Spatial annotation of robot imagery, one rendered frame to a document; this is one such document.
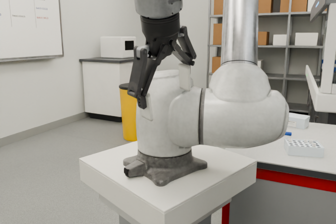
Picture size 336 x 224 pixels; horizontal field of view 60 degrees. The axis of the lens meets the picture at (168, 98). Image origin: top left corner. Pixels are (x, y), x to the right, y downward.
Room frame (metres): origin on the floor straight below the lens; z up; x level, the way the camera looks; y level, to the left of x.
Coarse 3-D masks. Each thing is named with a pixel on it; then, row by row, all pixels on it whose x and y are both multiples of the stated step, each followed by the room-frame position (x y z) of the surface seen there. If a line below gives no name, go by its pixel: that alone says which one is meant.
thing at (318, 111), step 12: (324, 0) 1.58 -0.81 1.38; (312, 12) 2.77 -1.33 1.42; (324, 48) 1.56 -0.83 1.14; (324, 60) 1.53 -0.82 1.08; (324, 72) 1.53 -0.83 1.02; (312, 84) 1.89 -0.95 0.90; (324, 84) 1.53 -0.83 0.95; (312, 96) 1.78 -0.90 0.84; (324, 96) 1.52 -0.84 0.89; (312, 108) 2.63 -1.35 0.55; (324, 108) 1.52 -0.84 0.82; (312, 120) 2.50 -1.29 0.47; (324, 120) 1.66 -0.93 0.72
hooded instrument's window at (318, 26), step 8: (320, 16) 1.96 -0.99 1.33; (312, 24) 2.88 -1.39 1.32; (320, 24) 1.89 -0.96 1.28; (312, 32) 2.74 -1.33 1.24; (320, 32) 1.83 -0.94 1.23; (312, 40) 2.61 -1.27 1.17; (320, 40) 1.77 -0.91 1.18; (312, 48) 2.49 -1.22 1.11; (320, 48) 1.71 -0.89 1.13; (312, 56) 2.39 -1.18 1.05; (320, 56) 1.65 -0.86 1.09; (312, 64) 2.29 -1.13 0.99; (320, 64) 1.60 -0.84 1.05; (312, 72) 2.19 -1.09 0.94; (320, 72) 1.58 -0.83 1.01
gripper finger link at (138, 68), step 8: (144, 48) 0.54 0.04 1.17; (136, 56) 0.55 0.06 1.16; (144, 56) 0.55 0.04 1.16; (136, 64) 0.55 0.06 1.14; (144, 64) 0.55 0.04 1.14; (136, 72) 0.55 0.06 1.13; (144, 72) 0.55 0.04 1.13; (136, 80) 0.55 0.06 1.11; (128, 88) 0.56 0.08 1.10; (136, 88) 0.55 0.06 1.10; (136, 96) 0.55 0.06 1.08
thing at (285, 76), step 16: (208, 0) 4.85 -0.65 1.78; (208, 16) 4.85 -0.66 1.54; (272, 16) 4.78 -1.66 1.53; (288, 16) 4.32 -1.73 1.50; (208, 32) 4.84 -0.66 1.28; (288, 32) 4.31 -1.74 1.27; (208, 48) 4.84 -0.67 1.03; (288, 48) 4.73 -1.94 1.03; (208, 64) 4.84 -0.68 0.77; (288, 64) 4.72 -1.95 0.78; (208, 80) 4.86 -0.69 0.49; (304, 80) 4.19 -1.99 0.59
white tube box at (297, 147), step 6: (288, 144) 1.04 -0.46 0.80; (294, 144) 1.05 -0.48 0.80; (300, 144) 1.06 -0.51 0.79; (306, 144) 1.06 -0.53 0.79; (318, 144) 1.05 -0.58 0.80; (288, 150) 1.03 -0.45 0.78; (294, 150) 1.03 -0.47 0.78; (300, 150) 1.02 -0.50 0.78; (306, 150) 1.02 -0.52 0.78; (312, 150) 1.02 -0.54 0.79; (318, 150) 1.01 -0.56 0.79; (312, 156) 1.02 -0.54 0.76; (318, 156) 1.01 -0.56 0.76
